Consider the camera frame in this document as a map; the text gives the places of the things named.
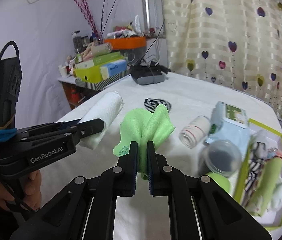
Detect white towel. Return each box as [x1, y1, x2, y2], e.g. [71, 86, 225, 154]
[79, 92, 124, 150]

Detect bright green cloth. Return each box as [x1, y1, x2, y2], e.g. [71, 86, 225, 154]
[113, 104, 175, 180]

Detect cream red-striped towel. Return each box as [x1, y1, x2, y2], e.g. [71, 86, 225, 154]
[179, 115, 211, 148]

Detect green patterned baby sock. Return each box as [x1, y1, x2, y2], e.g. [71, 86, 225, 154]
[242, 153, 282, 217]

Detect black white striped sock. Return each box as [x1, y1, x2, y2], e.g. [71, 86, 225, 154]
[244, 141, 267, 205]
[144, 98, 171, 113]

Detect person left hand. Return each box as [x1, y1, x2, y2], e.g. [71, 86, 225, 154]
[0, 170, 42, 211]

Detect green round lid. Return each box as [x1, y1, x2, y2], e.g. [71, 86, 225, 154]
[206, 172, 231, 193]

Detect striped black white tray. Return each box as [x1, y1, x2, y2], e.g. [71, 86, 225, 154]
[75, 69, 131, 91]

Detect white paper cup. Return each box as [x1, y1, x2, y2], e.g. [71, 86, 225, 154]
[58, 65, 68, 77]

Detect clear round plastic jar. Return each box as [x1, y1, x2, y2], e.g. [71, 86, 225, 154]
[197, 140, 242, 178]

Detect yellow-green cardboard box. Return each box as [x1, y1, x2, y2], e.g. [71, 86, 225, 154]
[74, 61, 124, 84]

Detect green flat box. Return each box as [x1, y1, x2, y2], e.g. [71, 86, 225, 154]
[75, 51, 122, 69]

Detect green-edged white box tray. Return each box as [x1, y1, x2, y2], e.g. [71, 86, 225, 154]
[233, 119, 282, 231]

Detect beige rolled cloth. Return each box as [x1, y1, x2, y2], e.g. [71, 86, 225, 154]
[81, 42, 112, 61]

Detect dark glass jar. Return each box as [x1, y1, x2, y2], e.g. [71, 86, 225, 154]
[72, 30, 82, 54]

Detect blue wet wipes pack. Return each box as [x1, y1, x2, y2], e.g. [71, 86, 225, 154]
[206, 101, 250, 159]

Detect black grey VR headset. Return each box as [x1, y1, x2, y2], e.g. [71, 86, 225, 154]
[130, 61, 171, 86]

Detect orange storage tray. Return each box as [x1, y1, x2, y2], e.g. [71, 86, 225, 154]
[104, 36, 146, 50]

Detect pink dried branches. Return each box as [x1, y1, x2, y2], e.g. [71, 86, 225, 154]
[74, 0, 119, 40]

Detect heart patterned cream curtain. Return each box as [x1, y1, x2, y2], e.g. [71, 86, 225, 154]
[162, 0, 282, 120]

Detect black power cable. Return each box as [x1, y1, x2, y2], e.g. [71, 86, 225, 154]
[133, 19, 167, 67]

